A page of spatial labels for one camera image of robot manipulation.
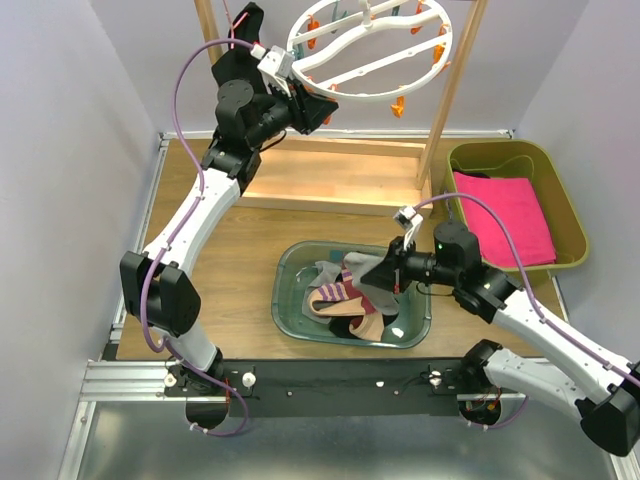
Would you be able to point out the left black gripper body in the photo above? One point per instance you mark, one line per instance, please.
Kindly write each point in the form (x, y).
(277, 114)

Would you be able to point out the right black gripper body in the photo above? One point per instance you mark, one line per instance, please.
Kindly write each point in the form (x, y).
(422, 266)

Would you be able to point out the beige purple striped sock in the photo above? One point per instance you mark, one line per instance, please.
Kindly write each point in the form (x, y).
(339, 299)

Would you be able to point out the white round clip hanger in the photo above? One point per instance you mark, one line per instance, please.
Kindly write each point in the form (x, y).
(379, 51)

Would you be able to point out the grey sock black stripes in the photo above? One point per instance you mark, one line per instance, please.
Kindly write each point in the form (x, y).
(322, 272)

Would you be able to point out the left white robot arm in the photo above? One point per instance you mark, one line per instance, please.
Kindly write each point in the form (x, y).
(156, 282)

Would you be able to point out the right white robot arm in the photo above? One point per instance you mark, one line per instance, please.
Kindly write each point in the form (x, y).
(589, 383)

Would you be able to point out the large black hanging cloth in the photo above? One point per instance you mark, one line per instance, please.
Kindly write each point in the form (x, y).
(237, 63)

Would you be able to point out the clear plastic tub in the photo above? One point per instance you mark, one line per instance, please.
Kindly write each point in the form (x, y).
(411, 326)

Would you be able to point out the pink folded cloth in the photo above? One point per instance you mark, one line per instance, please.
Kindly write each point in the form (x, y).
(516, 204)

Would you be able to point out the olive green bin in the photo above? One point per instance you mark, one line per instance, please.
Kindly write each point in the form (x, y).
(524, 159)

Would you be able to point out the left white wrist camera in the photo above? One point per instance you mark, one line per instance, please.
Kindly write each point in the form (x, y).
(276, 67)

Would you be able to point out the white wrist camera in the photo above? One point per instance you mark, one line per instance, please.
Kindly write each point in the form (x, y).
(276, 67)
(410, 221)

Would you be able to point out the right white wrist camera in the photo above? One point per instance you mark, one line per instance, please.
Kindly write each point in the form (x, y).
(410, 221)

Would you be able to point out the wooden rack frame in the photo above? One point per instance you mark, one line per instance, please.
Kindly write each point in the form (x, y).
(302, 172)

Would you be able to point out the black mounting base plate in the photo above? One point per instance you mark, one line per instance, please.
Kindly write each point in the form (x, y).
(354, 387)

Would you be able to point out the aluminium rail frame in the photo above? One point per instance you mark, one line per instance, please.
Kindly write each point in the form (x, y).
(207, 405)

